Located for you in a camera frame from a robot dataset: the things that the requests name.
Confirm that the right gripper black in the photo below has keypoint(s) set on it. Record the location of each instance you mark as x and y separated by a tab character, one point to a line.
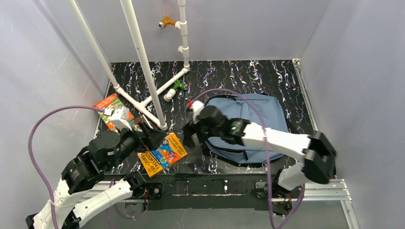
196	129

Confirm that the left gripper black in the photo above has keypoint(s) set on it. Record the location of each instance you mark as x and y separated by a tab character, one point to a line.
143	137

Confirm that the blue backpack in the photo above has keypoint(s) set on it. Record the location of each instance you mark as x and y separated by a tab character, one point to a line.
261	110

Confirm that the dark sunset cover book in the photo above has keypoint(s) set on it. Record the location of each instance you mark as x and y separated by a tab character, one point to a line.
141	119

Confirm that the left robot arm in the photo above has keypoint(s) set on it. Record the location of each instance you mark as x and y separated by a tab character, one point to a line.
65	210

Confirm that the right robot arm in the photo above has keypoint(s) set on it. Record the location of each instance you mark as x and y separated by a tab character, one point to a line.
314	153

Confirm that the green white pipe fitting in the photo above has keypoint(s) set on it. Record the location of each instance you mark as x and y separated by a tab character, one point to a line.
178	85

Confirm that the orange green treehouse book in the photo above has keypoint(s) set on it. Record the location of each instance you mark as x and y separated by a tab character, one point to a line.
109	104

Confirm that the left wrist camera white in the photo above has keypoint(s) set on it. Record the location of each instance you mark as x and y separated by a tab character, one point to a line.
119	118

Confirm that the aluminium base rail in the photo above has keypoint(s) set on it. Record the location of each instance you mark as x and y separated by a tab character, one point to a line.
204	191

